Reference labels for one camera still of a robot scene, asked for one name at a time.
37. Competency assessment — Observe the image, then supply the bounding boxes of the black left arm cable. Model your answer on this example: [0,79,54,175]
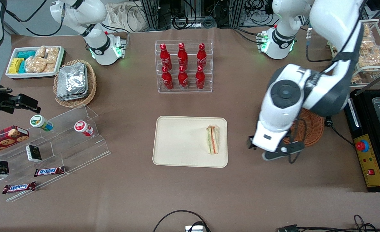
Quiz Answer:
[287,118,308,164]

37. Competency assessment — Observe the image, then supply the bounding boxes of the brown round wicker basket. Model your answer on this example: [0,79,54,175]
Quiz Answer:
[282,108,325,148]

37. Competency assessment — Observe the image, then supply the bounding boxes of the yellow snack packet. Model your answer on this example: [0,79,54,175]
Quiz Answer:
[9,58,24,74]

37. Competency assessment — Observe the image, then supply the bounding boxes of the Snickers chocolate bar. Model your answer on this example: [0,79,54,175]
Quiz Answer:
[2,181,36,194]
[34,166,65,177]

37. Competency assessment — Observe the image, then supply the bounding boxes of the stacked foil containers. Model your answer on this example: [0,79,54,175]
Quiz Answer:
[57,63,87,97]

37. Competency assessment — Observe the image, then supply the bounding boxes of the red cola bottle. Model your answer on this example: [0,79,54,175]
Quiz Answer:
[160,43,172,71]
[162,66,174,90]
[195,65,205,90]
[178,65,189,89]
[177,43,188,70]
[197,43,207,69]

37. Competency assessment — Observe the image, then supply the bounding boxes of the white cloth bag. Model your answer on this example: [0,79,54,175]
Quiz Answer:
[106,3,148,33]

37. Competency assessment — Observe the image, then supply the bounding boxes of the black cable with connector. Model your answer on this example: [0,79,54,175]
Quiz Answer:
[276,214,380,232]

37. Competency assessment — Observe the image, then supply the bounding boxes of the black cable loop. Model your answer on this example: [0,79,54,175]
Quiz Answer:
[153,210,211,232]

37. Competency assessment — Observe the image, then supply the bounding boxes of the red tartan cookie box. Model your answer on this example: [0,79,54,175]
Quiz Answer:
[0,125,30,158]

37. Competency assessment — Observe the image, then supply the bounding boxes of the red lid jar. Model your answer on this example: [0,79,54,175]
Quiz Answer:
[74,120,94,137]

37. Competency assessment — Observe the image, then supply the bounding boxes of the black appliance with yellow panel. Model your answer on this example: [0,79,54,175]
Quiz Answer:
[343,89,380,193]

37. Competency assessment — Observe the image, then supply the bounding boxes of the light oval wicker basket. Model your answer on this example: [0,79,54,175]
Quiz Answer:
[53,59,97,108]

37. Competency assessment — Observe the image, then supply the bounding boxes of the clear acrylic tiered stand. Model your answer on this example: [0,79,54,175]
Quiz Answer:
[0,105,111,203]

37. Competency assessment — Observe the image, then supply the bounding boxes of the clear acrylic bottle rack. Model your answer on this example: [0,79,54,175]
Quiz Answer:
[155,40,213,94]

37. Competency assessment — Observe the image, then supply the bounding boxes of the black power cable with plug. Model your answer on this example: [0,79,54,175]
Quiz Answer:
[325,117,355,146]

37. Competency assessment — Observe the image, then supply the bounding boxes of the triangle sandwich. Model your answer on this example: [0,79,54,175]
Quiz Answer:
[205,125,220,155]

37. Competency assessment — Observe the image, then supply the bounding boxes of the white rectangular snack bin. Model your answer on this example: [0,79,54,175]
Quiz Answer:
[5,45,65,79]

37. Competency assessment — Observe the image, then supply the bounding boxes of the white wire rack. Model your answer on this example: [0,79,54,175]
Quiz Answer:
[330,19,380,88]

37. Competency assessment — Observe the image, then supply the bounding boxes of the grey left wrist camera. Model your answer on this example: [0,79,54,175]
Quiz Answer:
[262,141,305,161]

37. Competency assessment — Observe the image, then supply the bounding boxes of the aluminium frame post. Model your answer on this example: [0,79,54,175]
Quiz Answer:
[230,0,244,28]
[142,0,160,31]

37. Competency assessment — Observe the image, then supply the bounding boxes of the beige plastic tray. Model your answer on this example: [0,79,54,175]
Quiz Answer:
[152,116,228,168]

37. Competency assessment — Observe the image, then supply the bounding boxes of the green lid jar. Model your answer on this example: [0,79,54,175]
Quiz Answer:
[30,114,54,132]

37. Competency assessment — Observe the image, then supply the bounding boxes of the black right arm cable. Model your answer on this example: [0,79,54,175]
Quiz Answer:
[4,0,65,36]

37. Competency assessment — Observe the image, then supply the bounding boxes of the foil wrapped packet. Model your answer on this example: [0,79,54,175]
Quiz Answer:
[57,92,89,101]

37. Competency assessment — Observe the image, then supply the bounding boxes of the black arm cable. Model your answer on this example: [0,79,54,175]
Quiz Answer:
[4,0,65,36]
[287,118,308,164]

